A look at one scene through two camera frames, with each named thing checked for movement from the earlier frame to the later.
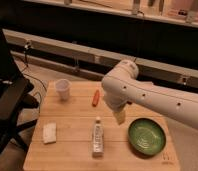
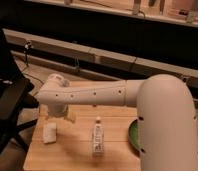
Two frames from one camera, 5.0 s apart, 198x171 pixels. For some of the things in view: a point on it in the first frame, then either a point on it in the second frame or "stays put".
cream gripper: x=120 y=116 to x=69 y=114
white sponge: x=49 y=132 stays put
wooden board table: x=76 y=130 stays put
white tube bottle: x=98 y=138 stays put
